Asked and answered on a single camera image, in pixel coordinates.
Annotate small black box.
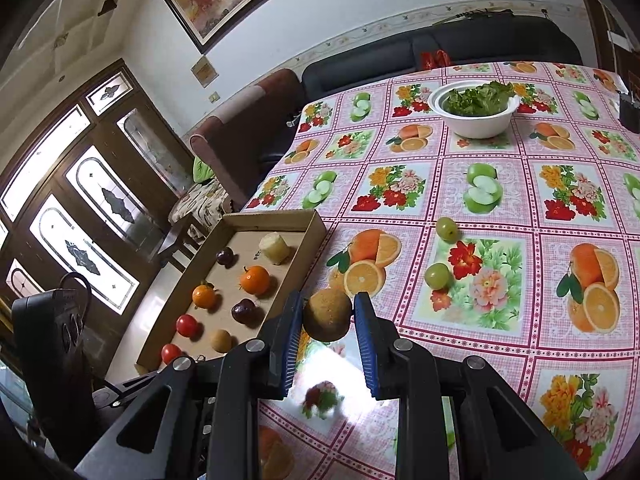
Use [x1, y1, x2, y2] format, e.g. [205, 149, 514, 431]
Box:
[618, 90, 640, 135]

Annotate green cushion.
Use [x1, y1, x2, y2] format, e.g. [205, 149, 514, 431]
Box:
[192, 156, 216, 184]

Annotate small green fruit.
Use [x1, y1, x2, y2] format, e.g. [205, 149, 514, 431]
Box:
[424, 262, 453, 291]
[435, 216, 459, 242]

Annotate black leather sofa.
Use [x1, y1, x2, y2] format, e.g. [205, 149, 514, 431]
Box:
[257, 14, 583, 166]

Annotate wooden glass-panel door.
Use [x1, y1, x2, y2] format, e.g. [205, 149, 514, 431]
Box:
[0, 57, 196, 321]

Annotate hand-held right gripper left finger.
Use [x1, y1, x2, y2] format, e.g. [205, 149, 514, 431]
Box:
[75, 290, 305, 480]

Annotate brown armchair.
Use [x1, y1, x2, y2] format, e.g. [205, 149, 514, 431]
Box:
[189, 68, 305, 211]

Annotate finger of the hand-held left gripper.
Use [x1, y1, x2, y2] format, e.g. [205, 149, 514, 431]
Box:
[92, 365, 168, 411]

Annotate floral seat cover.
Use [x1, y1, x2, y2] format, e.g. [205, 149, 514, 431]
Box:
[167, 178, 231, 233]

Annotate green leafy vegetables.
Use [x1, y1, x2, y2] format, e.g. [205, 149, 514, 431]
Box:
[445, 81, 516, 117]

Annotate shallow cardboard box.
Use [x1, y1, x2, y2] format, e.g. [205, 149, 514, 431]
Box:
[136, 209, 327, 376]

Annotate beige wall plaque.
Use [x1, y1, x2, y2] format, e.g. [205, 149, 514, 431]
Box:
[191, 56, 219, 87]

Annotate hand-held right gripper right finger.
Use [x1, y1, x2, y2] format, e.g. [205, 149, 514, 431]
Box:
[352, 291, 588, 480]

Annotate orange mandarin with leaf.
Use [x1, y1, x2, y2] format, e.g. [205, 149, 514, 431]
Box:
[192, 281, 220, 311]

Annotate red item on sofa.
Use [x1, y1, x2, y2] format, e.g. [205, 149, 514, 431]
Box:
[420, 50, 452, 70]

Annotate pale peeled fruit chunk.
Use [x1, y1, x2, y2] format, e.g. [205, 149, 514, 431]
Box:
[258, 231, 292, 265]

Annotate pink fruit-print tablecloth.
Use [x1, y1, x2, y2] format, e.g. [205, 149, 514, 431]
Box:
[240, 60, 640, 480]

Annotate tan round fruit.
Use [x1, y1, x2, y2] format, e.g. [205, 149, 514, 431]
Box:
[302, 287, 353, 343]

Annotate dark wooden stool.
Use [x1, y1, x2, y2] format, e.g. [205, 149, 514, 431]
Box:
[156, 217, 211, 271]

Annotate dark red apple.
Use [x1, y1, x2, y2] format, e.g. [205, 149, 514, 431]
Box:
[231, 298, 260, 326]

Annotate white bowl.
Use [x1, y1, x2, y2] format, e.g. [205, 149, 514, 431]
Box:
[427, 80, 521, 139]

